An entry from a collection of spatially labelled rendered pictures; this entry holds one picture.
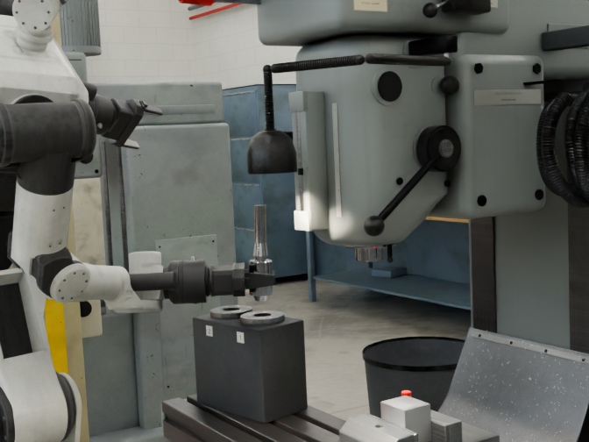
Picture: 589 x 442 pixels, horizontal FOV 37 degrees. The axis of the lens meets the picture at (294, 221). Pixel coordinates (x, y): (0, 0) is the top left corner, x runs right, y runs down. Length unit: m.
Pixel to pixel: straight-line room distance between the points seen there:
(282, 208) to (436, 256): 1.87
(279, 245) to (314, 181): 7.44
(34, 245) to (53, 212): 0.07
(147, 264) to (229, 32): 8.84
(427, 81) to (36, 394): 0.89
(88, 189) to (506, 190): 8.54
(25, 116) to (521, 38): 0.79
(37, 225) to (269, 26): 0.49
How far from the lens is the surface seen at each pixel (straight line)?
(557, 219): 1.62
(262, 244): 1.75
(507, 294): 1.72
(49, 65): 1.55
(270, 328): 1.72
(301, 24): 1.32
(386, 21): 1.29
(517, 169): 1.46
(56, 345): 3.02
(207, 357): 1.86
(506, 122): 1.44
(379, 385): 3.36
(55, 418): 1.69
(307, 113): 1.31
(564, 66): 1.56
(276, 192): 8.71
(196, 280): 1.73
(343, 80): 1.30
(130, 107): 2.07
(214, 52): 10.85
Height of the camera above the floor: 1.48
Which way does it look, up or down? 6 degrees down
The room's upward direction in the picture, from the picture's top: 3 degrees counter-clockwise
